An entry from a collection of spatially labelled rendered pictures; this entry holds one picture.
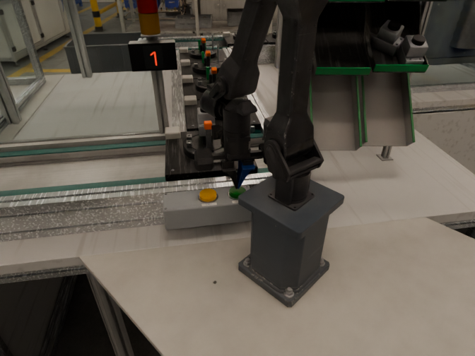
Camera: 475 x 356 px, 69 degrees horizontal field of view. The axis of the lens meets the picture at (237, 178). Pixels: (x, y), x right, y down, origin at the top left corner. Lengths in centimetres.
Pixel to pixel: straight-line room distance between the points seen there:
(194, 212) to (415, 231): 55
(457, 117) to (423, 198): 92
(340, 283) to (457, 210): 44
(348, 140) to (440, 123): 99
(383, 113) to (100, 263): 84
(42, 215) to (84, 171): 21
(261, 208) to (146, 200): 34
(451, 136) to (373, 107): 99
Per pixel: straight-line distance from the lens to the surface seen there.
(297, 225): 60
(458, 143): 207
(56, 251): 93
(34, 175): 113
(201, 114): 93
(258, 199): 65
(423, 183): 118
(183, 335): 71
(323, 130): 99
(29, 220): 95
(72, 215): 92
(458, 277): 91
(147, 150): 110
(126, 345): 127
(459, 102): 193
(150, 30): 98
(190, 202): 81
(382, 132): 106
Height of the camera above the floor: 146
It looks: 34 degrees down
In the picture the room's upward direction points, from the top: straight up
